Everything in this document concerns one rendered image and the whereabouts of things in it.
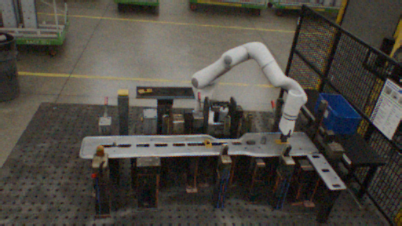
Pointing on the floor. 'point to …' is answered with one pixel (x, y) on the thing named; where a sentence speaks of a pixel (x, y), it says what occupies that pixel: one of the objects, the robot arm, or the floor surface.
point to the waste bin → (9, 67)
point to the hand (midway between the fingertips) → (283, 137)
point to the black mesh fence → (348, 95)
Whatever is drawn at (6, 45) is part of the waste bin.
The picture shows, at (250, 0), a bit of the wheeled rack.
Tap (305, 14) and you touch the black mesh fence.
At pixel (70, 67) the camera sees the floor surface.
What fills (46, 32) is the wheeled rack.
